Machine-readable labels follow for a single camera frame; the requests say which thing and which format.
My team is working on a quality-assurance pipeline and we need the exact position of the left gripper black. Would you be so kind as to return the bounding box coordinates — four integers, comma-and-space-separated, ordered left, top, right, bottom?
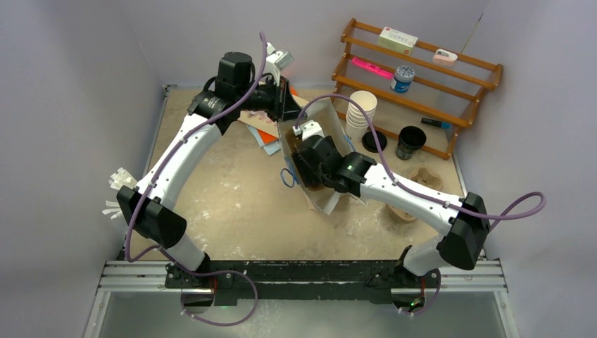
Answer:
237, 75, 308, 123

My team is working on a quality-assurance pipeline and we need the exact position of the checkered paper bakery bag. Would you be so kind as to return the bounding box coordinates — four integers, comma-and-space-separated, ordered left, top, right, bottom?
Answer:
277, 98, 352, 215

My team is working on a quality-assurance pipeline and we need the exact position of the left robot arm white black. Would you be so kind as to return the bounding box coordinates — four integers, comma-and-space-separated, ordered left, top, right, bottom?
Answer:
117, 50, 301, 288

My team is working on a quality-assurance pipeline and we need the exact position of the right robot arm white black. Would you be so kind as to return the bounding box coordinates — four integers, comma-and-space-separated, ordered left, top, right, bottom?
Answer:
291, 135, 489, 287

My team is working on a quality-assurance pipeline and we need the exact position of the cakes recipe book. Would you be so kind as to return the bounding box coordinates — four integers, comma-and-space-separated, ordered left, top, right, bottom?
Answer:
237, 111, 279, 137

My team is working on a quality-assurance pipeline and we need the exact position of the orange paper bag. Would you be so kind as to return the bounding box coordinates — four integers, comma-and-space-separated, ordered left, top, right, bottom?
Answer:
245, 77, 301, 144

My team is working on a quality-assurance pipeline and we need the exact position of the stack of white paper cups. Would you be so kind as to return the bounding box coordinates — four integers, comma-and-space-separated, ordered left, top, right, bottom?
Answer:
345, 90, 378, 142

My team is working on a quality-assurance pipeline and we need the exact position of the black flat lid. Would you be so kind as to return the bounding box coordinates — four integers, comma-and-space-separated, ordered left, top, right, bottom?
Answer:
361, 130, 388, 154

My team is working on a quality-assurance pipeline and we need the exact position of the pink highlighter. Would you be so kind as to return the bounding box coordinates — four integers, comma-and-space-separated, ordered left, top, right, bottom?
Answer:
351, 57, 394, 80

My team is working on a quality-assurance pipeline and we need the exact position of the black paper cup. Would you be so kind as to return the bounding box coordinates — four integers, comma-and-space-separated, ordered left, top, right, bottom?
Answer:
396, 126, 427, 161

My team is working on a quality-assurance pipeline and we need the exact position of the blue white jar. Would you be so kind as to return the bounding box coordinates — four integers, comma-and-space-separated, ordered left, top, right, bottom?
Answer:
390, 65, 415, 94

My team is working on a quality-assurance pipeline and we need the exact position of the wooden shelf rack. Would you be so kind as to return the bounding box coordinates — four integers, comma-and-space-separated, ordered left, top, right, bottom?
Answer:
332, 18, 503, 160

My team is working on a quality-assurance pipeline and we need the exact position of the black blue marker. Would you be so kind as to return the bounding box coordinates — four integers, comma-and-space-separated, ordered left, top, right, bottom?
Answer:
421, 118, 452, 130

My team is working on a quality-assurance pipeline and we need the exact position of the white green box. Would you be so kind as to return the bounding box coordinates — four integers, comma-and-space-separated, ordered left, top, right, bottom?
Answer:
377, 27, 418, 55

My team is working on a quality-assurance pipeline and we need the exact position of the pink white tape dispenser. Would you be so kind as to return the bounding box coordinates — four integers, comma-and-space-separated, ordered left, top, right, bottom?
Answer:
432, 49, 458, 68

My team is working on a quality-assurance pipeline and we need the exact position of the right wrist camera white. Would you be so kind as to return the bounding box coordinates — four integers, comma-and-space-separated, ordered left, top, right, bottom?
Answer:
292, 120, 325, 142

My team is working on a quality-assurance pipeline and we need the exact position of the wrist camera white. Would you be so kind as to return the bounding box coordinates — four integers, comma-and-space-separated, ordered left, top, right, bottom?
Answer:
292, 120, 325, 142
264, 45, 294, 86

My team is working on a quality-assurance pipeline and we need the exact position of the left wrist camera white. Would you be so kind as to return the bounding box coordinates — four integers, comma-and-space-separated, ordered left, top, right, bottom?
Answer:
264, 45, 294, 86

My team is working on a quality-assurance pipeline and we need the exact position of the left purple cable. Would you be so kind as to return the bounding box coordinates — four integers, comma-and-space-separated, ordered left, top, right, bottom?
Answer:
123, 31, 269, 328

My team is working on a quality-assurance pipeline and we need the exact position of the purple cable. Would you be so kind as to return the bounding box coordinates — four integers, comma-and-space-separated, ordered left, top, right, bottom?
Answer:
123, 31, 269, 328
292, 94, 546, 318

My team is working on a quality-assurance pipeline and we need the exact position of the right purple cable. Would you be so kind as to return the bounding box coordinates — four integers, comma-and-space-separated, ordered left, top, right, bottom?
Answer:
292, 94, 546, 318

